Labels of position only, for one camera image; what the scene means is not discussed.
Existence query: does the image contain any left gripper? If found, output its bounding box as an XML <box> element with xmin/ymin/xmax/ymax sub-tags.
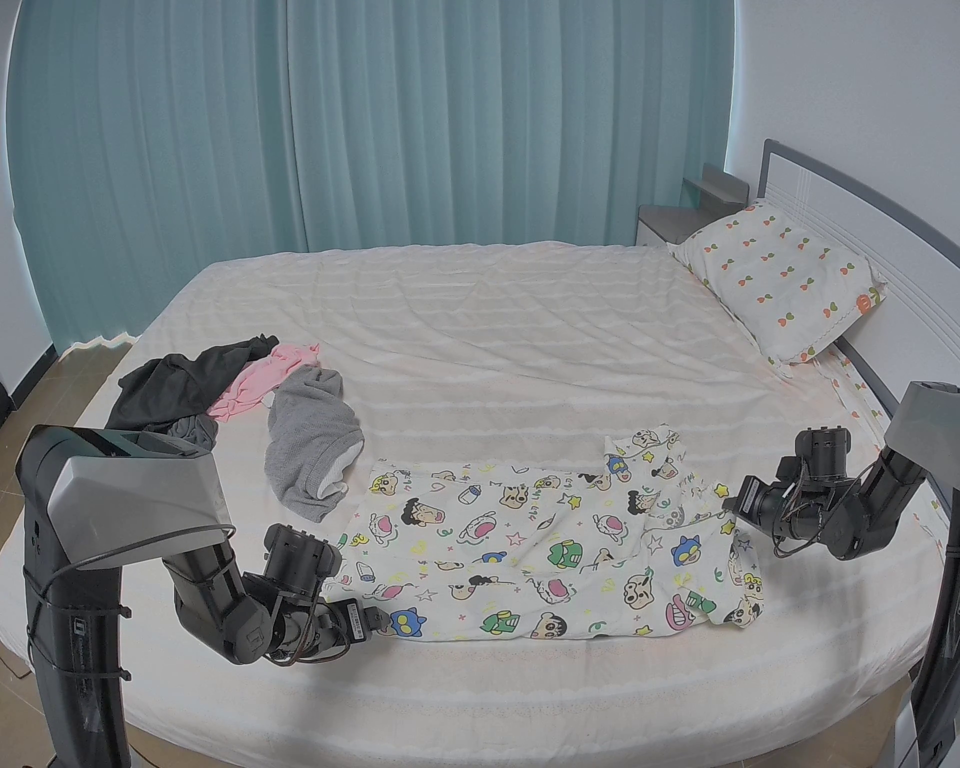
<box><xmin>319</xmin><ymin>596</ymin><xmax>376</xmax><ymax>648</ymax></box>

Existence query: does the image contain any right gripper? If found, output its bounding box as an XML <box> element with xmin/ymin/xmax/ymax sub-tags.
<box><xmin>723</xmin><ymin>474</ymin><xmax>786</xmax><ymax>540</ymax></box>

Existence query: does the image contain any white printed pyjama top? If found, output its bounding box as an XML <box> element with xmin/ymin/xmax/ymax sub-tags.
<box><xmin>333</xmin><ymin>423</ymin><xmax>766</xmax><ymax>642</ymax></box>

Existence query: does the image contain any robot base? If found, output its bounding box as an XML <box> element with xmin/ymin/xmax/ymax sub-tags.
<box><xmin>879</xmin><ymin>708</ymin><xmax>931</xmax><ymax>768</ymax></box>

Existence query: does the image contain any grey sweater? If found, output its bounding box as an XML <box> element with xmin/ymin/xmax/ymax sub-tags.
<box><xmin>264</xmin><ymin>367</ymin><xmax>366</xmax><ymax>525</ymax></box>

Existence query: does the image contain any white printed pillow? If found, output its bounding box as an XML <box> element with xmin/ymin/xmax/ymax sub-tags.
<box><xmin>667</xmin><ymin>198</ymin><xmax>890</xmax><ymax>369</ymax></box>

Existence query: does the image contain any dark grey garment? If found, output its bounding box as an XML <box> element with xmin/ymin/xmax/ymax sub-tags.
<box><xmin>161</xmin><ymin>414</ymin><xmax>220</xmax><ymax>455</ymax></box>

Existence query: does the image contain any pink garment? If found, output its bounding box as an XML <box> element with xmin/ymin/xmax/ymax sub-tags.
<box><xmin>208</xmin><ymin>343</ymin><xmax>322</xmax><ymax>423</ymax></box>

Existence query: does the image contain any bed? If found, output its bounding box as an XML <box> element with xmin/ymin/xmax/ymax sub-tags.
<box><xmin>0</xmin><ymin>138</ymin><xmax>960</xmax><ymax>759</ymax></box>

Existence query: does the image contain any black garment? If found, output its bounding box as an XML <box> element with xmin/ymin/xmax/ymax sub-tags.
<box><xmin>108</xmin><ymin>336</ymin><xmax>280</xmax><ymax>436</ymax></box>

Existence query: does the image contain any grey bedside table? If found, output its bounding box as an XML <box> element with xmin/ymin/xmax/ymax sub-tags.
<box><xmin>637</xmin><ymin>165</ymin><xmax>751</xmax><ymax>249</ymax></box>

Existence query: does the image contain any blue-green curtain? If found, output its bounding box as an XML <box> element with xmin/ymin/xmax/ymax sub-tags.
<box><xmin>3</xmin><ymin>0</ymin><xmax>305</xmax><ymax>350</ymax></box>
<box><xmin>288</xmin><ymin>0</ymin><xmax>740</xmax><ymax>252</ymax></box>

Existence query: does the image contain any black cable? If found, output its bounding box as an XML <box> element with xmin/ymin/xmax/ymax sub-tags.
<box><xmin>771</xmin><ymin>532</ymin><xmax>830</xmax><ymax>558</ymax></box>
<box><xmin>264</xmin><ymin>641</ymin><xmax>354</xmax><ymax>667</ymax></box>

